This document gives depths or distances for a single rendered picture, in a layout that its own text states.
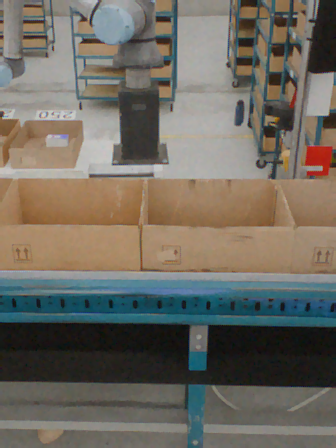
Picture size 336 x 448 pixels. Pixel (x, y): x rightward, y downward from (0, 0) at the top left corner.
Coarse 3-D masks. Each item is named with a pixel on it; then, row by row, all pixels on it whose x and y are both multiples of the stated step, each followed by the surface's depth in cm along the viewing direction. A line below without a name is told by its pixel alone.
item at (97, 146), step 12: (84, 132) 293; (96, 132) 293; (108, 132) 293; (84, 144) 278; (96, 144) 278; (108, 144) 278; (84, 156) 264; (96, 156) 264; (108, 156) 264; (0, 168) 252; (84, 168) 252; (156, 168) 251
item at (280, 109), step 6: (270, 102) 223; (276, 102) 222; (282, 102) 222; (288, 102) 223; (264, 108) 225; (270, 108) 220; (276, 108) 219; (282, 108) 219; (288, 108) 219; (294, 108) 220; (270, 114) 221; (276, 114) 220; (282, 114) 220; (288, 114) 220; (276, 120) 224; (282, 120) 223; (288, 120) 223; (282, 126) 224
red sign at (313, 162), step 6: (312, 150) 228; (318, 150) 228; (324, 150) 228; (330, 150) 228; (306, 156) 229; (312, 156) 229; (318, 156) 229; (324, 156) 229; (330, 156) 229; (306, 162) 231; (312, 162) 231; (318, 162) 231; (324, 162) 230; (312, 168) 231; (318, 168) 231; (324, 168) 232; (312, 174) 233; (318, 174) 233; (324, 174) 233
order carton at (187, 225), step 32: (160, 192) 171; (192, 192) 171; (224, 192) 171; (256, 192) 170; (160, 224) 176; (192, 224) 176; (224, 224) 176; (256, 224) 175; (288, 224) 150; (160, 256) 148; (192, 256) 148; (224, 256) 147; (256, 256) 147; (288, 256) 147
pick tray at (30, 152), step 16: (32, 128) 282; (48, 128) 282; (64, 128) 282; (80, 128) 271; (16, 144) 260; (32, 144) 276; (80, 144) 270; (16, 160) 250; (32, 160) 249; (48, 160) 249; (64, 160) 249
